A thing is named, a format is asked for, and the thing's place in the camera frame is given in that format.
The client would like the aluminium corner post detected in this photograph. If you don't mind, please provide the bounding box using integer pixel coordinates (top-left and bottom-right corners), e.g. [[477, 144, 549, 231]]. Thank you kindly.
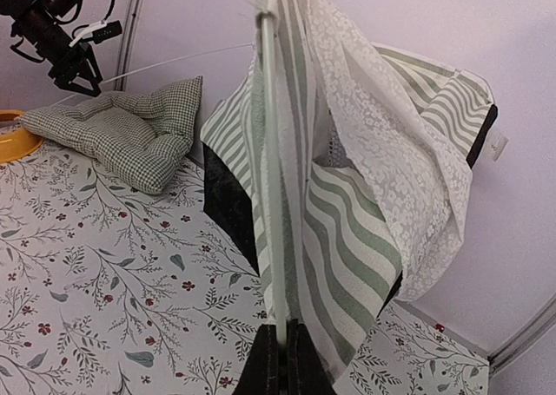
[[114, 0, 143, 91], [488, 295, 555, 376]]

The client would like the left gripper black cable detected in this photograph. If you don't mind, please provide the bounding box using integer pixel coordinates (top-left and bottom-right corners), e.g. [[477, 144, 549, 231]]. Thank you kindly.
[[51, 0, 118, 27]]

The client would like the left aluminium corner post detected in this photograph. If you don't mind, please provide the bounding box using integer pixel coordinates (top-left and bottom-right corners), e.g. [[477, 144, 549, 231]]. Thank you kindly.
[[114, 0, 143, 91]]

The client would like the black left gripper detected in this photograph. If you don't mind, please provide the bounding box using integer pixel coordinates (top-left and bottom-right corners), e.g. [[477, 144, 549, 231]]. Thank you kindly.
[[1, 0, 103, 95]]

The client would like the green striped pet tent fabric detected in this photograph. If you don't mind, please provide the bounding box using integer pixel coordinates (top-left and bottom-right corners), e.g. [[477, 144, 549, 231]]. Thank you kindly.
[[200, 0, 510, 379]]

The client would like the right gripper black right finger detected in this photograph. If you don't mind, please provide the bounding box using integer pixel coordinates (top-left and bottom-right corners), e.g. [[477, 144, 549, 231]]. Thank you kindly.
[[284, 320, 335, 395]]

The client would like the right aluminium corner post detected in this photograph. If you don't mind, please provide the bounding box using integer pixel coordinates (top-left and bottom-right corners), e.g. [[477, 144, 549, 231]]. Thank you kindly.
[[488, 295, 555, 376]]

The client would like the green checkered cushion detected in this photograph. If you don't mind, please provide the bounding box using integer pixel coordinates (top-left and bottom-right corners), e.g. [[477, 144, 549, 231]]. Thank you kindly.
[[19, 76, 203, 195]]

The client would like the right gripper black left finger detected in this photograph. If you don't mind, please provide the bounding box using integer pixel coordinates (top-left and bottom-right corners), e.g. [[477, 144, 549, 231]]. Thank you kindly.
[[233, 325, 279, 395]]

